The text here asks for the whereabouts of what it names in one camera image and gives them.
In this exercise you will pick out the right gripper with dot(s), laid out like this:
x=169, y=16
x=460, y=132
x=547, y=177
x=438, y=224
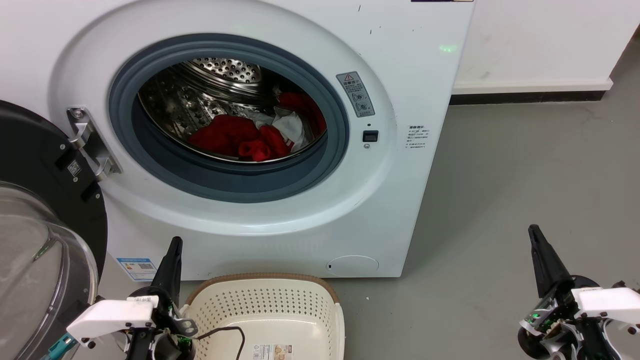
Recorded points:
x=605, y=305

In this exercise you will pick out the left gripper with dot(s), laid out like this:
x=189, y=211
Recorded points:
x=112, y=315

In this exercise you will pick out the red shirt with white print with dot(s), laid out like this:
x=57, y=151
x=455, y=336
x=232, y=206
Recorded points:
x=225, y=134

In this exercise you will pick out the white cloth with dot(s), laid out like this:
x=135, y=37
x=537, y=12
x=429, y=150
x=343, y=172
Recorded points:
x=290, y=127

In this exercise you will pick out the red garment with white cuffs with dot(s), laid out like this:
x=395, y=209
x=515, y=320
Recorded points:
x=302, y=104

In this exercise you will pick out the cream perforated laundry basket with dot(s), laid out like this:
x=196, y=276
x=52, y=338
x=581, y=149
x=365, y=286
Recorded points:
x=280, y=310

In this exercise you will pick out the printed product label sticker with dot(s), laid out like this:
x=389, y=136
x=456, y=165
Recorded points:
x=271, y=352

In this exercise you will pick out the stainless steel washing machine drum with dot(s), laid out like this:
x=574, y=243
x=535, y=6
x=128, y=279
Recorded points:
x=185, y=100

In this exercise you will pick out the black washer door with glass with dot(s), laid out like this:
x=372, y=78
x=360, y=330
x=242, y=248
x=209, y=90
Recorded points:
x=35, y=165

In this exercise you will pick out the blue energy label sticker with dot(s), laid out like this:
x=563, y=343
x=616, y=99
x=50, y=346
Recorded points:
x=136, y=269

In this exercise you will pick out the grey rubber door gasket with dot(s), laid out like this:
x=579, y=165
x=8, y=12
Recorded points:
x=225, y=182

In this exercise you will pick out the white QR code sticker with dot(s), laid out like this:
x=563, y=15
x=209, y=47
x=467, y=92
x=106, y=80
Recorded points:
x=74, y=167

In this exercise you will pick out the round drain filter cover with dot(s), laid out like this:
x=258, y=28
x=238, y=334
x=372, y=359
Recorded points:
x=352, y=265

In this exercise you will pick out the small printed text sticker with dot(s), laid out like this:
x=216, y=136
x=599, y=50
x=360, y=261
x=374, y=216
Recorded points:
x=416, y=137

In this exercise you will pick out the black door latch socket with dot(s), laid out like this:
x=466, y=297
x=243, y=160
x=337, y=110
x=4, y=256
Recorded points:
x=370, y=136

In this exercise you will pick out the white front-load washing machine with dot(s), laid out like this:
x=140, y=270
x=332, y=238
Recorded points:
x=410, y=75

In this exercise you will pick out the grey warning label sticker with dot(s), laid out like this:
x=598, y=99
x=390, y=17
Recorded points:
x=355, y=94

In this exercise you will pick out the white wall baseboard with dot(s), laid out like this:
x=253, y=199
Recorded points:
x=530, y=90

